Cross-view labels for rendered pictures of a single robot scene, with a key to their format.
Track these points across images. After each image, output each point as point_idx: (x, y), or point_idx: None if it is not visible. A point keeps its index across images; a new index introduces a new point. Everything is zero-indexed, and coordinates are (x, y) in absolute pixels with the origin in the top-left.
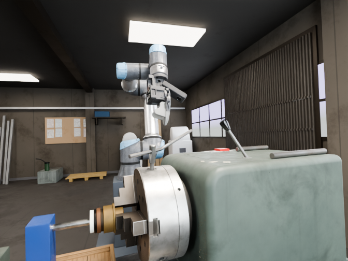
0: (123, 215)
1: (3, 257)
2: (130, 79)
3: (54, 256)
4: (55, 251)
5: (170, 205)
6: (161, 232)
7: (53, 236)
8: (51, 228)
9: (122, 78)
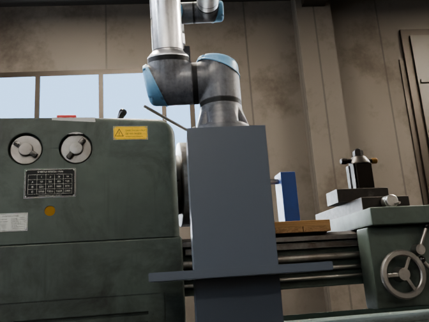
0: None
1: (362, 214)
2: (207, 20)
3: (281, 204)
4: (281, 202)
5: None
6: None
7: (278, 188)
8: None
9: (216, 22)
